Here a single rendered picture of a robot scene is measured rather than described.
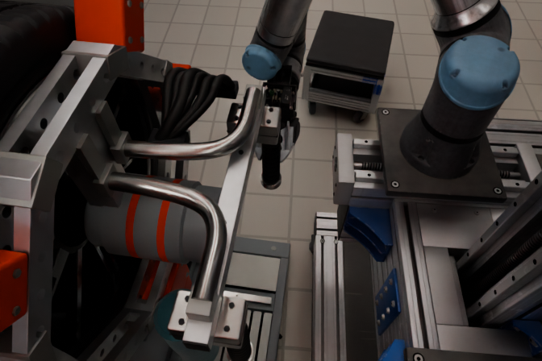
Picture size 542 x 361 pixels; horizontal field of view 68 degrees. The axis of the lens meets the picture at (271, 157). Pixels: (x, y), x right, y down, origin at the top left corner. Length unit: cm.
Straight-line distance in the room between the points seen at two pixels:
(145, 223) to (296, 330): 95
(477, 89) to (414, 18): 211
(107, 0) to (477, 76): 56
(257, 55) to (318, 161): 112
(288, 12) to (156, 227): 41
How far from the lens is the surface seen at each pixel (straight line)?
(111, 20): 63
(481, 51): 75
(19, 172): 49
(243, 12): 271
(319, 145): 189
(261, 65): 78
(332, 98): 191
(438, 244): 87
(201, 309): 48
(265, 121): 69
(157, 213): 65
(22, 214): 49
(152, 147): 60
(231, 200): 56
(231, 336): 52
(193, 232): 64
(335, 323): 128
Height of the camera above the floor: 146
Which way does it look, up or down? 53 degrees down
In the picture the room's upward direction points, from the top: straight up
